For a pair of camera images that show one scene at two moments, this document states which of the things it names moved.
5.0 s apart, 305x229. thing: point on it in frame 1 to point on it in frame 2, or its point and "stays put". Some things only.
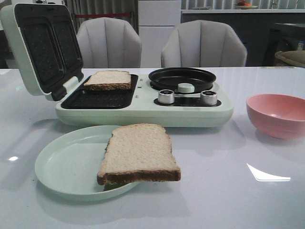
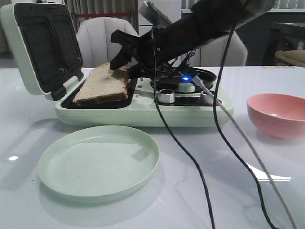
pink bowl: [279, 116] stays put
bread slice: [138, 152] to [104, 85]
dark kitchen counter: [263, 32] stays put
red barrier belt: [78, 16] stays put
